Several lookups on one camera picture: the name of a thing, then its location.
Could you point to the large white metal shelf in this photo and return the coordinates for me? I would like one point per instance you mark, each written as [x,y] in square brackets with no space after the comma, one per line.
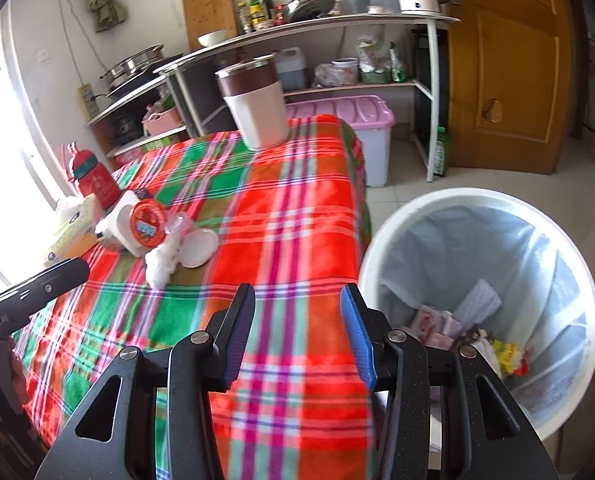
[431,110]

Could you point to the white foam fruit net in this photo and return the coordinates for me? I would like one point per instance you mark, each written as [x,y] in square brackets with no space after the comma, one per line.
[160,267]
[480,302]

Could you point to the red juice carton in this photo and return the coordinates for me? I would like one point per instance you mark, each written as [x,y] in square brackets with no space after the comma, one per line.
[432,327]

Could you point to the brown paper wrapper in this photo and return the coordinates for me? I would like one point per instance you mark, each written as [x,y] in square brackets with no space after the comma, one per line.
[475,336]

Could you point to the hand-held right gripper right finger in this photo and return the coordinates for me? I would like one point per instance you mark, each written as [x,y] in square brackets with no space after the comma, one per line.
[357,340]

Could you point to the crushed white paper cup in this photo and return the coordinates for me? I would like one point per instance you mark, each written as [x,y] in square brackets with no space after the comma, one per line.
[197,250]

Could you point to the wooden cutting board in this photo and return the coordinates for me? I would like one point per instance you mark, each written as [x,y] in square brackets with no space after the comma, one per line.
[210,10]

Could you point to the purple snack wrapper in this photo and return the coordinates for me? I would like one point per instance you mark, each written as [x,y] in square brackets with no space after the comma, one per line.
[141,193]

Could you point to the brown white lidded jug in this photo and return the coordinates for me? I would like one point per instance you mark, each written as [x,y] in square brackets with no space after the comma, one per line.
[257,115]

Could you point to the clear seasoning bottle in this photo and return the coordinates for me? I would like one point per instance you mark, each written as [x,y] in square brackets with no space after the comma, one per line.
[244,20]

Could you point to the clear plastic cup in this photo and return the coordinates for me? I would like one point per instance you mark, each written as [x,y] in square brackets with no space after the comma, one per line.
[180,225]

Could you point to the red lid yogurt cup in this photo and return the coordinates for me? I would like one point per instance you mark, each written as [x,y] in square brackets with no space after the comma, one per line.
[147,222]

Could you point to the green yellow label bottle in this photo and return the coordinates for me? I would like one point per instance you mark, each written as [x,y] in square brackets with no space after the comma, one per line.
[258,12]

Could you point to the white blue milk carton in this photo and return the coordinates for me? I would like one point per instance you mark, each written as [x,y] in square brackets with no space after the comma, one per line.
[120,215]

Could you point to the red green plaid tablecloth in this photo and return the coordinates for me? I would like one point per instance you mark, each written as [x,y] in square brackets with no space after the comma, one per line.
[287,220]

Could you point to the pink lidded storage box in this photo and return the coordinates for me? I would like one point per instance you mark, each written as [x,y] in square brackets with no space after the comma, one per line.
[342,115]

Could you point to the clear plastic bag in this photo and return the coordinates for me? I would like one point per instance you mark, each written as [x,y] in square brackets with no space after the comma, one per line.
[335,74]

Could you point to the black pot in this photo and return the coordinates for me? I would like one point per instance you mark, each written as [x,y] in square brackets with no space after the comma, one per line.
[126,126]

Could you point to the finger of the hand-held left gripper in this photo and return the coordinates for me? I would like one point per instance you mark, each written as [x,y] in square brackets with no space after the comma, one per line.
[52,282]

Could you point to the red jar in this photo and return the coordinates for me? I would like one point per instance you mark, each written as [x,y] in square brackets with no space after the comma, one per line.
[280,16]

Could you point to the dark sauce bottle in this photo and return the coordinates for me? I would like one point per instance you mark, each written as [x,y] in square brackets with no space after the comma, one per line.
[268,5]

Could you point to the white round trash bin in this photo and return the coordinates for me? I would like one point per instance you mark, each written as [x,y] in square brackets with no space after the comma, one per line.
[477,196]

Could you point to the person's left hand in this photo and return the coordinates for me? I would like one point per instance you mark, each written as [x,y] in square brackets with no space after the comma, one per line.
[19,380]

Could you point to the beige power strip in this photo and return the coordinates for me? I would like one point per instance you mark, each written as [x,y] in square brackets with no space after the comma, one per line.
[87,102]

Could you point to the white plastic bag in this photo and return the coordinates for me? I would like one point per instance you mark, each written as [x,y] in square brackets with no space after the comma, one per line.
[373,52]

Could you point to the red antler water bottle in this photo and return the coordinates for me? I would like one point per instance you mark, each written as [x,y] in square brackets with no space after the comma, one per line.
[95,180]

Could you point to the white oil jug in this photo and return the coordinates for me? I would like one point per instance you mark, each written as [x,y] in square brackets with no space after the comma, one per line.
[290,72]

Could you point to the white window frame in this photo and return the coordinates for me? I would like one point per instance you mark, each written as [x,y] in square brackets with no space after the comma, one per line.
[25,110]

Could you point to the steel wok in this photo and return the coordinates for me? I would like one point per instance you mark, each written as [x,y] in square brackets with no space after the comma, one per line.
[310,5]

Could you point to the white bowl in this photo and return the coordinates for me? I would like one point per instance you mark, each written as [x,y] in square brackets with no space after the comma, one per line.
[212,38]

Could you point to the pink basket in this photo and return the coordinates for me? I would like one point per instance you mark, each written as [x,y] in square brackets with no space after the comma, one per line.
[161,122]

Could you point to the green bowl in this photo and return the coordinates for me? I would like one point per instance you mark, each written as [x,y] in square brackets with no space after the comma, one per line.
[376,77]

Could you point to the wooden door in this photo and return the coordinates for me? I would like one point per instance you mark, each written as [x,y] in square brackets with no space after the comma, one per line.
[507,85]

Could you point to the steel steamer pot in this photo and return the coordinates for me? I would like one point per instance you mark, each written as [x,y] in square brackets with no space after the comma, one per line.
[132,62]

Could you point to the small white metal shelf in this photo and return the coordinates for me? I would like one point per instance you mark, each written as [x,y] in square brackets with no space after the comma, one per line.
[122,106]

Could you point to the yellow white tissue pack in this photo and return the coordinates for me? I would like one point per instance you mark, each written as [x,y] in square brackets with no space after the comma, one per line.
[72,232]

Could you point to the black induction cooker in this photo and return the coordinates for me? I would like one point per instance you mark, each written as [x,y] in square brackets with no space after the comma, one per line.
[137,85]

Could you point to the white wall switch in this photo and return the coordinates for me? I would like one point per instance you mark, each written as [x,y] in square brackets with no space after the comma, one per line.
[42,55]

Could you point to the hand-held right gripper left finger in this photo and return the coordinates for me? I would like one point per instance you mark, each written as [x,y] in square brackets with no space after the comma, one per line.
[237,340]

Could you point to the translucent bin liner bag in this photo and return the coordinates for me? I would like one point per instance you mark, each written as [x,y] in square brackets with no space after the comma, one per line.
[452,250]

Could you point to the yellow snack wrapper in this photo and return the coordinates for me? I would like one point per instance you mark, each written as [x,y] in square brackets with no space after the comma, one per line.
[507,355]

